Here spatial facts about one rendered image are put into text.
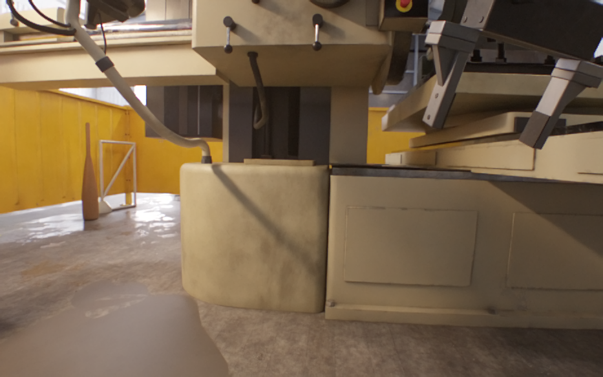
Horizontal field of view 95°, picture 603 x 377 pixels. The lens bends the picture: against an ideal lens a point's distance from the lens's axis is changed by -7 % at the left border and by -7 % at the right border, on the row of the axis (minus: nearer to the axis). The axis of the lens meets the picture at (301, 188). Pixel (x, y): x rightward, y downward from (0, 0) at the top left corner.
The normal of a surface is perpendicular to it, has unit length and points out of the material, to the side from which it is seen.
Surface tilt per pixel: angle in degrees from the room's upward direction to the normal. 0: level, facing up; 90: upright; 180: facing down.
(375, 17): 90
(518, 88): 90
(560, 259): 90
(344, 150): 90
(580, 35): 113
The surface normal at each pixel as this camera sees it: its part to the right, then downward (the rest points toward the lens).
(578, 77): 0.04, 0.48
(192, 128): -0.09, 0.09
